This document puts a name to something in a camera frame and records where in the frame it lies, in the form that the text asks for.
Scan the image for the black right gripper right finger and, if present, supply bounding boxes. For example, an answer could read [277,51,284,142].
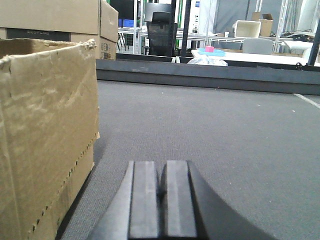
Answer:
[161,160,274,240]

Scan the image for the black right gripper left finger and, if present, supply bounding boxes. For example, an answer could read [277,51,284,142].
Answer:
[87,161,159,240]

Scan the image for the clear plastic bag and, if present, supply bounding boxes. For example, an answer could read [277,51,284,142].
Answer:
[188,55,228,67]

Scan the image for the light blue tray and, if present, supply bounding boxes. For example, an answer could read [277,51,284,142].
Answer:
[197,48,226,57]

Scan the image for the pink small cube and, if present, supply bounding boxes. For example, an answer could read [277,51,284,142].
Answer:
[205,45,215,53]

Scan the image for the lower printed cardboard box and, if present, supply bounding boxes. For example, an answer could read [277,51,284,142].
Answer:
[0,27,117,60]

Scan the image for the grey chair back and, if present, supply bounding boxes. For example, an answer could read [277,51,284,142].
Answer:
[242,38,274,55]

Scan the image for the black mesh office chair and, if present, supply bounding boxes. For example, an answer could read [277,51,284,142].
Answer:
[146,11,178,57]

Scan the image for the white plastic bin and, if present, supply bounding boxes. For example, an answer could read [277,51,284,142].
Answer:
[232,20,261,38]

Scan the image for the small brown cardboard box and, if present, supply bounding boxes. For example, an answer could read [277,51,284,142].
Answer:
[251,12,273,37]

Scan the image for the large stacked cardboard box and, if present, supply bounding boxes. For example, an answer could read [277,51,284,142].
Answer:
[0,0,118,42]

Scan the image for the dark table edge rail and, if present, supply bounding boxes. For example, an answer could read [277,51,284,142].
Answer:
[96,54,320,96]

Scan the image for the black vertical post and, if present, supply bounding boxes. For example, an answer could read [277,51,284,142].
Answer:
[180,0,192,57]

